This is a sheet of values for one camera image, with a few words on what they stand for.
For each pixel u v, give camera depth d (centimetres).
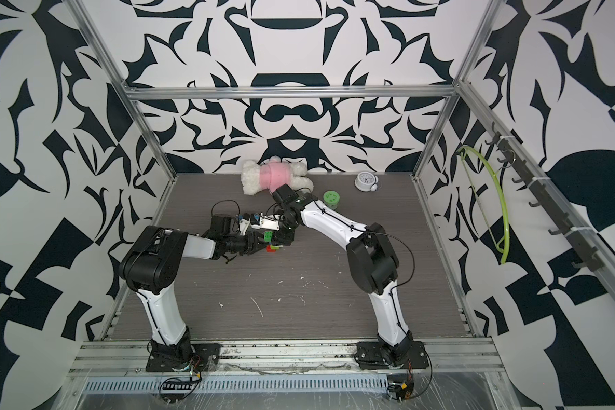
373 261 53
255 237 89
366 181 114
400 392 71
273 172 108
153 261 52
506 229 66
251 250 89
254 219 78
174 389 72
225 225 83
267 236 89
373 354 74
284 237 80
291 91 91
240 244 87
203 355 74
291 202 69
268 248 94
